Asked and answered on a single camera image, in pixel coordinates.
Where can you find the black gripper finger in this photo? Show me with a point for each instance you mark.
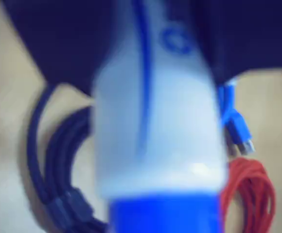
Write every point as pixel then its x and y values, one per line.
pixel 248 34
pixel 65 36

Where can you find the blue and white marker pen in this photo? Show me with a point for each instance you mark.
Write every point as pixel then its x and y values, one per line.
pixel 155 145

